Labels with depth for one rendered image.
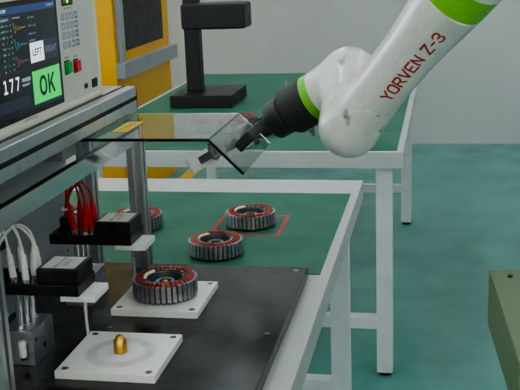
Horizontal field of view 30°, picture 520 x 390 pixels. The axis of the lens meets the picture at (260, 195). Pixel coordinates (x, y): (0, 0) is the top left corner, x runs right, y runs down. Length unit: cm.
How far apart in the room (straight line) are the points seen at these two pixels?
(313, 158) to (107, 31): 232
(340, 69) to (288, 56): 501
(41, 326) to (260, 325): 34
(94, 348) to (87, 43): 53
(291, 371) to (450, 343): 202
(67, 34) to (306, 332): 62
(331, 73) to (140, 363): 63
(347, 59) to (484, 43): 492
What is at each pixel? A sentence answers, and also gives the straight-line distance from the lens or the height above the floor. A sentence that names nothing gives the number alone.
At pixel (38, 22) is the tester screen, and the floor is 126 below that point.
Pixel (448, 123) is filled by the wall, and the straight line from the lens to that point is 669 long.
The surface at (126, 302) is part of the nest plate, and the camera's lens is 165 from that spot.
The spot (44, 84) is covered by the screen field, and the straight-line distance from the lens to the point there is 150.
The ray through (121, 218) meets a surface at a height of 92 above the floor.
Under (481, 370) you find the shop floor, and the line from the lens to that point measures 324.
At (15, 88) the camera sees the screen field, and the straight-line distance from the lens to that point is 141.
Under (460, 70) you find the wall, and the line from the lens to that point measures 663.
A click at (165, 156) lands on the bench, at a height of 73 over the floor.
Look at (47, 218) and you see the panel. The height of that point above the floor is 89.
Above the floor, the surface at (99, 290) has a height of 88.
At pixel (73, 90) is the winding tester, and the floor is 114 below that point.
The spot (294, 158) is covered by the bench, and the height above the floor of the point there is 73.
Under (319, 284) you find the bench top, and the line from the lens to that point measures 179.
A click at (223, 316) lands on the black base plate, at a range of 159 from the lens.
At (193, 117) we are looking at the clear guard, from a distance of 174.
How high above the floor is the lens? 136
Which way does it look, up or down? 15 degrees down
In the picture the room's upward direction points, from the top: 2 degrees counter-clockwise
